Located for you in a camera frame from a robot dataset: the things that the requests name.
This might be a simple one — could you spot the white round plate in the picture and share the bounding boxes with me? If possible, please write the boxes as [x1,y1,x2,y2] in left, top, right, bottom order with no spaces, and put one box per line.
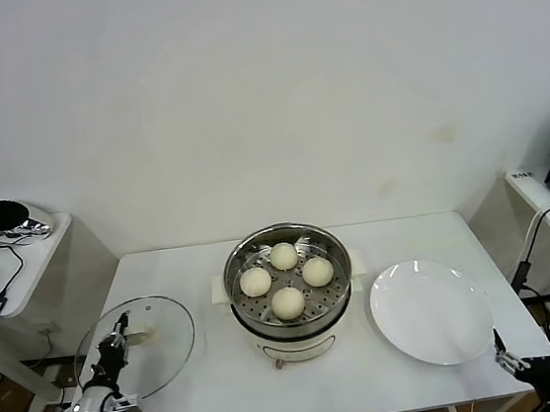
[364,250,500,374]

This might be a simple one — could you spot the glass lid with cream handle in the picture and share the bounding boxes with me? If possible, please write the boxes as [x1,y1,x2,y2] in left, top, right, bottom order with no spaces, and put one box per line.
[66,290,202,407]

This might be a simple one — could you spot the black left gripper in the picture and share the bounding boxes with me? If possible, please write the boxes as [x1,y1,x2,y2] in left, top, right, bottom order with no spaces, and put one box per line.
[86,310,141,389]

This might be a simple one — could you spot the black adapter cable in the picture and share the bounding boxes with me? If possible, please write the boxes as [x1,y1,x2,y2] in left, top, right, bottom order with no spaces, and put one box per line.
[0,237,29,301]

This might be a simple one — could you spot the steel perforated steamer basket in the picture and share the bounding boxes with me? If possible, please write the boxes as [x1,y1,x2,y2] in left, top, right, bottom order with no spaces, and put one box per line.
[218,215,360,344]

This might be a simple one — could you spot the white side table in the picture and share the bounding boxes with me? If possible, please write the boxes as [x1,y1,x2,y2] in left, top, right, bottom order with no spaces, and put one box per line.
[0,204,133,412]

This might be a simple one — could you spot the cream electric cooker base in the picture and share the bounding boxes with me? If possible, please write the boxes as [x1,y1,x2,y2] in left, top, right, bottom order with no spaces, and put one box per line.
[209,254,376,376]

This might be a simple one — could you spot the grey charger cable with adapter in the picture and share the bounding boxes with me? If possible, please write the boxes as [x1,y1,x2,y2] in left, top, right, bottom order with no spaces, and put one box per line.
[501,201,550,292]

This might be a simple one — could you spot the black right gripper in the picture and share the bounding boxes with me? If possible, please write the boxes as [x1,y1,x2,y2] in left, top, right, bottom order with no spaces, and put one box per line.
[490,321,550,412]

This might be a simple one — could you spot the shiny chrome dome device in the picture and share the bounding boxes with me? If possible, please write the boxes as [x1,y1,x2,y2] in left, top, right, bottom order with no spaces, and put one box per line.
[0,192,56,243]

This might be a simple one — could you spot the white steamed baozi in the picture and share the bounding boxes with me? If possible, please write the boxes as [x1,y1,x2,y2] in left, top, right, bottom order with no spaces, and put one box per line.
[268,240,300,273]
[238,265,274,299]
[269,285,308,323]
[300,254,336,289]

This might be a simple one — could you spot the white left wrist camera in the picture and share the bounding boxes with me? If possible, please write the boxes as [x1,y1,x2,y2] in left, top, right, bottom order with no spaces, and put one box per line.
[100,390,143,412]

